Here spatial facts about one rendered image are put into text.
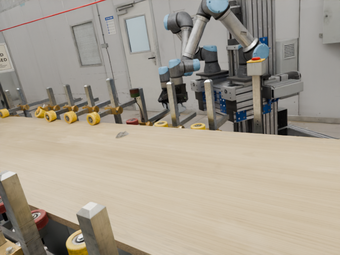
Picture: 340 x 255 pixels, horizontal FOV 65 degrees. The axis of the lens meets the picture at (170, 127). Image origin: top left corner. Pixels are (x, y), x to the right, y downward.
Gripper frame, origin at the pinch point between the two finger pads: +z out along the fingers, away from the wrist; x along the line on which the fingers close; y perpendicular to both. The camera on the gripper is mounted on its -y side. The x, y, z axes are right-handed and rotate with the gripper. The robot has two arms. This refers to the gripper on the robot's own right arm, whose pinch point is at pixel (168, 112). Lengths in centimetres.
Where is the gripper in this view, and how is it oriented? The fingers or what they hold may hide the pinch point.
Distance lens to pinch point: 210.2
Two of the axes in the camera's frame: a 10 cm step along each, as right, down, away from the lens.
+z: 1.5, 9.4, 3.2
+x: -8.3, -0.6, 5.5
